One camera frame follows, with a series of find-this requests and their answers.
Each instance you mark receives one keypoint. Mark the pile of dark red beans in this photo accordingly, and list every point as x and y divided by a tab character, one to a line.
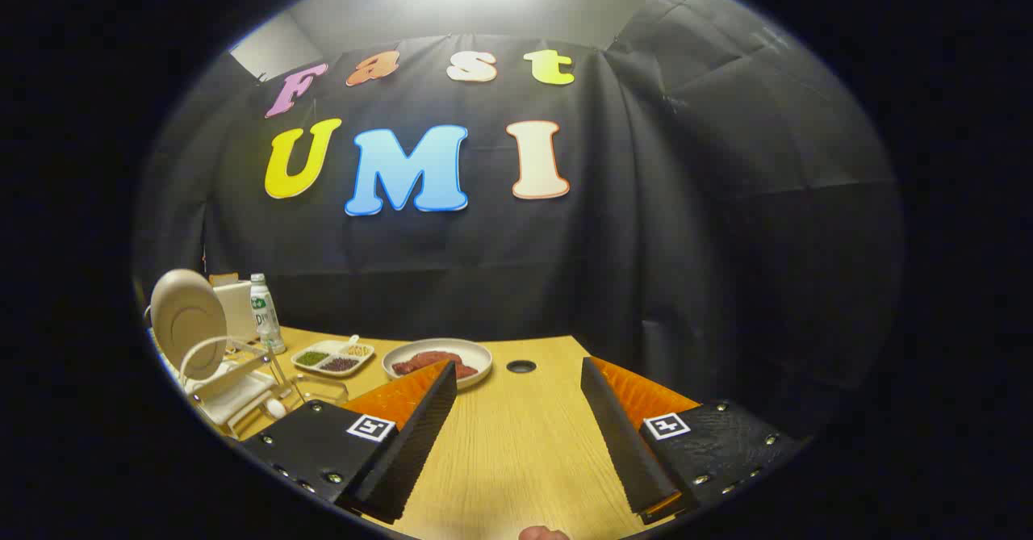
340	364

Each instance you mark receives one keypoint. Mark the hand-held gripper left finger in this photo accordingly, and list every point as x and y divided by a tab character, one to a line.
411	451

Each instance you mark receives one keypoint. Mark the beige plate with meat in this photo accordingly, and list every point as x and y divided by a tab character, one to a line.
476	358

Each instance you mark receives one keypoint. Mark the plastic bottle with green label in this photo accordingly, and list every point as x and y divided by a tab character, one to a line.
265	314

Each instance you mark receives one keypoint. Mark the pile of yellow soybeans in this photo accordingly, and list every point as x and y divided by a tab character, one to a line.
359	351

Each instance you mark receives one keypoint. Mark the white divided tray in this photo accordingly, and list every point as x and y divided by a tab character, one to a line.
311	366

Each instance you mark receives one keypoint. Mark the beige round plate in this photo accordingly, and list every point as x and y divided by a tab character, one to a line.
188	324

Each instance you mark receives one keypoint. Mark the brown bread slice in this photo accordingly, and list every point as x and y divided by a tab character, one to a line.
224	279

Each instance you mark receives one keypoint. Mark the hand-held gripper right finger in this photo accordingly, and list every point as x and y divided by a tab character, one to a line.
625	451

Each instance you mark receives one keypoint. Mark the white toaster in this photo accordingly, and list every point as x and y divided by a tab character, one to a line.
238	314

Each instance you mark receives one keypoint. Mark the red meat piece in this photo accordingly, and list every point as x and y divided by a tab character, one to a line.
428	357
466	371

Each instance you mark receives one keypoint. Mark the pile of green beans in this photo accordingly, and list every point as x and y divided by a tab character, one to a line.
312	358

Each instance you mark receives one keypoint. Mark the black backdrop cloth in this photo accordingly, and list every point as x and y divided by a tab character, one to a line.
646	241

